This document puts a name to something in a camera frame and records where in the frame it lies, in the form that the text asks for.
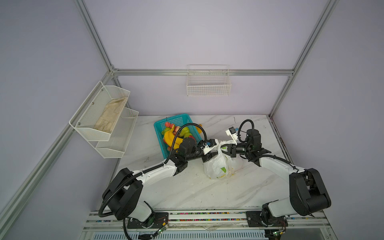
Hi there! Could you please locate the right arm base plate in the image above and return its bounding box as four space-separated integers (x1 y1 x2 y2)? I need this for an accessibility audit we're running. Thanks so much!
246 211 288 228

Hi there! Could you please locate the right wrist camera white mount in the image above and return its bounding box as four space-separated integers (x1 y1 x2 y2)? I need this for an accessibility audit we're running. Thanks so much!
226 127 238 144

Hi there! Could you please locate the yellow banana bunch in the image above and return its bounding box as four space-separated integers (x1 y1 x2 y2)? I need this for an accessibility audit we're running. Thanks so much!
164 124 183 150

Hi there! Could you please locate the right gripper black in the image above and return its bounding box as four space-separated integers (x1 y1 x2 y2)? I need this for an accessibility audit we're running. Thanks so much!
216 140 252 160

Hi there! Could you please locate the white wire wall basket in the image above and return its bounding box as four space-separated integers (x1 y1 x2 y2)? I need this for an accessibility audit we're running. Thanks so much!
187 65 232 97

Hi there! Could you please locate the white plastic bag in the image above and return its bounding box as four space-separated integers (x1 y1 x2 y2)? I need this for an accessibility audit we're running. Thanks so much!
203 140 243 180

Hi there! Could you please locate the teal plastic basket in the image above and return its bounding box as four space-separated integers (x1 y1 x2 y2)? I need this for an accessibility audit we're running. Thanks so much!
154 114 202 159

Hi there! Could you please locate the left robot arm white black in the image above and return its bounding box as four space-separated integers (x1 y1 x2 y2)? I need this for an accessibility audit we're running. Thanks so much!
98 123 219 223

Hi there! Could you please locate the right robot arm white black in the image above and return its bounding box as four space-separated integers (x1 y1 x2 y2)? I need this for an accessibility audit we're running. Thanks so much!
224 120 332 226

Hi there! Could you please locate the white mesh shelf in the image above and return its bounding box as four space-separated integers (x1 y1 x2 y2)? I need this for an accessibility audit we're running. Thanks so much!
95 108 139 159
69 82 130 142

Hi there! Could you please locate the beige cloth in shelf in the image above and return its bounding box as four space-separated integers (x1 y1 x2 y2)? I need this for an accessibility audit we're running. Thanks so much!
94 97 128 134

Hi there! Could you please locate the upper white mesh shelf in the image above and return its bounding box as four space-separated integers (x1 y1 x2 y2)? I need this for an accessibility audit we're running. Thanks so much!
69 82 130 142

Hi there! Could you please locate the green fake apple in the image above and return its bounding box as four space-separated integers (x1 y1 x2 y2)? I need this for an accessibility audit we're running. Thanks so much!
179 127 190 138

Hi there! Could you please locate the aluminium frame rail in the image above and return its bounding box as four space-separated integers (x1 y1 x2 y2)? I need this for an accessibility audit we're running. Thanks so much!
113 69 294 76

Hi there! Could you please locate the orange fake pear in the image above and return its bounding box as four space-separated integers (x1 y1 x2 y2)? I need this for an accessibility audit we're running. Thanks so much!
196 124 203 134

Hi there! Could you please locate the lower white mesh shelf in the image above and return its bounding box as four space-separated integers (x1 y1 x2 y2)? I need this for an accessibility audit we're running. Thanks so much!
95 108 139 159

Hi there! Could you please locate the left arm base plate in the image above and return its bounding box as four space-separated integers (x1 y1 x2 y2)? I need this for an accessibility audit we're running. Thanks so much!
126 212 169 229

